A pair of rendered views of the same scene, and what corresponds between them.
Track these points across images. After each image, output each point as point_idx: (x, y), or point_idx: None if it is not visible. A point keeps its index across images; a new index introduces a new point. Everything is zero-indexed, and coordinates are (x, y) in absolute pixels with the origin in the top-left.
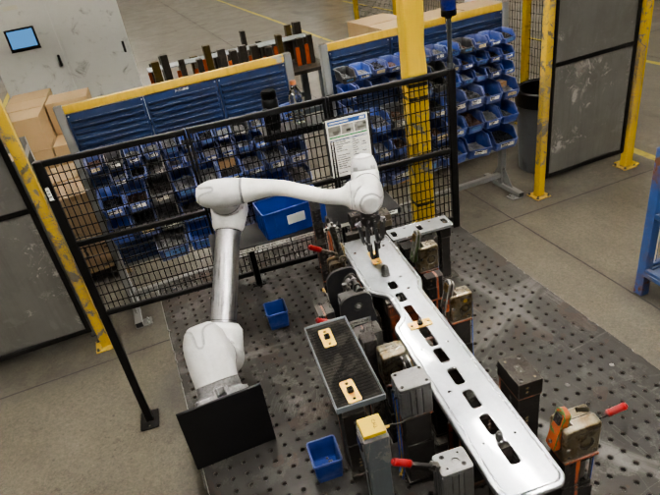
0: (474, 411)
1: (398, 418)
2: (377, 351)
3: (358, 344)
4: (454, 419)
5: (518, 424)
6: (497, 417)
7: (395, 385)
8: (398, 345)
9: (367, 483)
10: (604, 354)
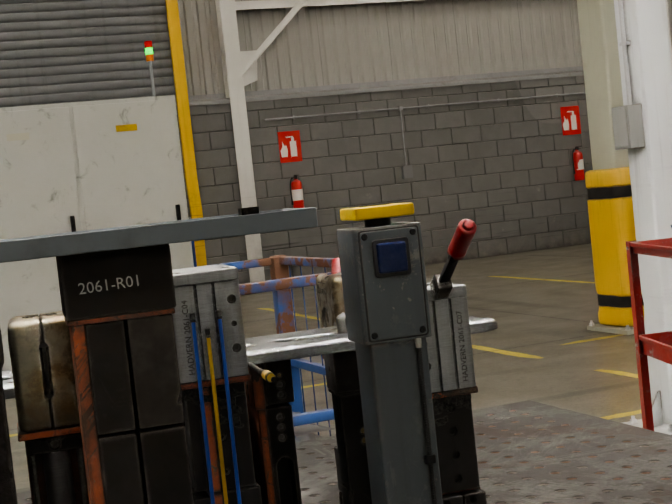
0: (262, 344)
1: (229, 394)
2: (28, 325)
3: (68, 232)
4: (280, 346)
5: (316, 329)
6: (291, 336)
7: (207, 277)
8: (34, 314)
9: (388, 462)
10: (30, 502)
